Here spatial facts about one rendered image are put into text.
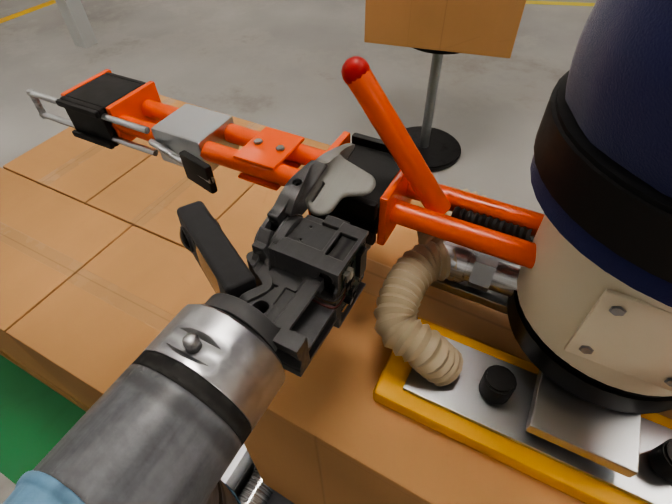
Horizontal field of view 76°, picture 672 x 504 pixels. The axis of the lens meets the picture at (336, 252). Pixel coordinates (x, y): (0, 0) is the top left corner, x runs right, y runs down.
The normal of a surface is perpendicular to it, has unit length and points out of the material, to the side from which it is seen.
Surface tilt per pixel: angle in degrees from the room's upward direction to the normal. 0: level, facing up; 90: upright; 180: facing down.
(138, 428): 9
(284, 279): 0
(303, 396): 0
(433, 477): 0
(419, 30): 90
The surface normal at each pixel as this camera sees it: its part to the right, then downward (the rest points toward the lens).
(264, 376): 0.79, 0.03
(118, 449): 0.12, -0.61
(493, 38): -0.30, 0.71
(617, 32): -0.99, -0.09
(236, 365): 0.50, -0.35
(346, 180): -0.12, -0.50
